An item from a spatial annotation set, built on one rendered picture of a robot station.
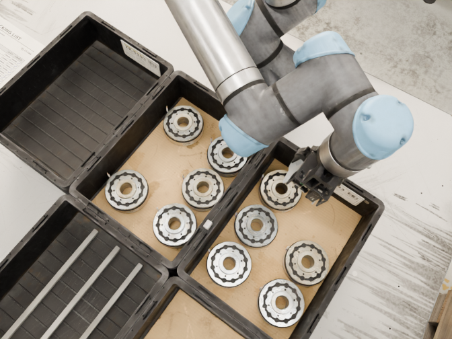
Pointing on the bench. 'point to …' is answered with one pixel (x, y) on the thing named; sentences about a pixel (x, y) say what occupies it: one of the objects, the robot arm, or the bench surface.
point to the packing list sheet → (15, 50)
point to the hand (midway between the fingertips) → (305, 177)
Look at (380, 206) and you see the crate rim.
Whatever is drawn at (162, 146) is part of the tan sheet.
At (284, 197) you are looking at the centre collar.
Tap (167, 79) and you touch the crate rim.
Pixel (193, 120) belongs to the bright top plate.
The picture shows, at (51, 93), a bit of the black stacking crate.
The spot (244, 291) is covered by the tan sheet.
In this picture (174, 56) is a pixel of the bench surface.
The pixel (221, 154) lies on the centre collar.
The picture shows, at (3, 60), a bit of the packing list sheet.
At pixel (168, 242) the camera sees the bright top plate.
